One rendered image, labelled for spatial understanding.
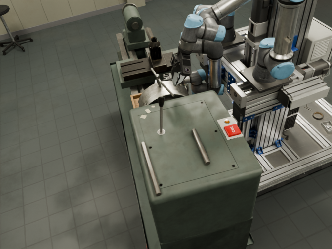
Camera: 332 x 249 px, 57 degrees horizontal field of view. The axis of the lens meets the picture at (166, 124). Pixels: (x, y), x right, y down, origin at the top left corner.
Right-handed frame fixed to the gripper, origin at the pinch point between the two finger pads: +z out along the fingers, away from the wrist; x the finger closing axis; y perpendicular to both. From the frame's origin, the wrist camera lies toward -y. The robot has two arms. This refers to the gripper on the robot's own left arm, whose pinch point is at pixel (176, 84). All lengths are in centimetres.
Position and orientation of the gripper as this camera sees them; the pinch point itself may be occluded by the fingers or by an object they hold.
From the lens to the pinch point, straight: 158.1
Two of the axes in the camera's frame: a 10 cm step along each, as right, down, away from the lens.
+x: -9.4, -0.1, -3.4
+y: -2.4, -6.8, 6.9
